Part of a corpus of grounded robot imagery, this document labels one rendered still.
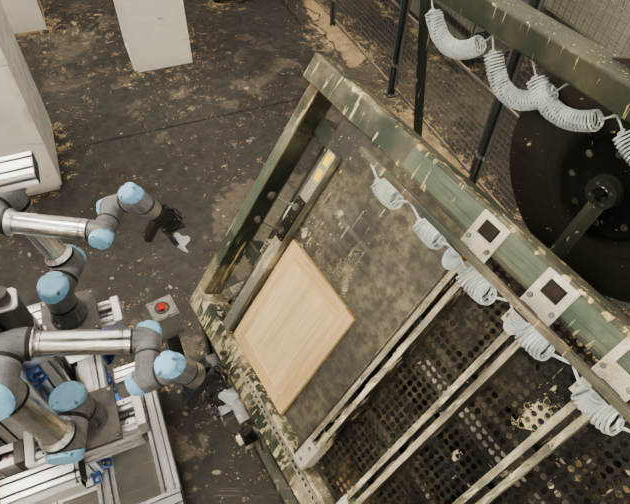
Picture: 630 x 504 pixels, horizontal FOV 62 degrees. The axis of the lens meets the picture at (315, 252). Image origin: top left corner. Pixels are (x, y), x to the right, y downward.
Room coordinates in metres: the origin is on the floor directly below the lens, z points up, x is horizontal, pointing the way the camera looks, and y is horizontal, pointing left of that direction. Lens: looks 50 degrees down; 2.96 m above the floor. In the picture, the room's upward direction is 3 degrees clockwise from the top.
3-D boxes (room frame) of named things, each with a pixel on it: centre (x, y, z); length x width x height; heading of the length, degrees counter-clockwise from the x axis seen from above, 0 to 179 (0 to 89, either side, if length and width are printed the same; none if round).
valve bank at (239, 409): (0.98, 0.38, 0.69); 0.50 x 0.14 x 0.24; 34
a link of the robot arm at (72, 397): (0.73, 0.81, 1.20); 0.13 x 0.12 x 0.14; 12
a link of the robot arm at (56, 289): (1.19, 1.02, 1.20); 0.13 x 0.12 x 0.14; 0
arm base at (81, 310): (1.18, 1.02, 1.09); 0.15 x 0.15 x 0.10
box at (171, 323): (1.31, 0.68, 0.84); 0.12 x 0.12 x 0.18; 34
